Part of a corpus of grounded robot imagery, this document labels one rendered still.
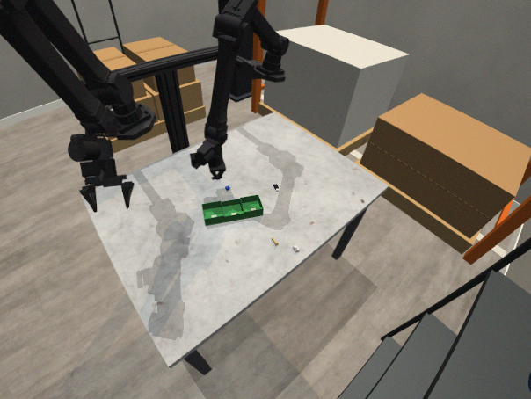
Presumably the green three-compartment bin rack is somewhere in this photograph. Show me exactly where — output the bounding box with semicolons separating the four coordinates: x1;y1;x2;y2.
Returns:
202;195;264;226

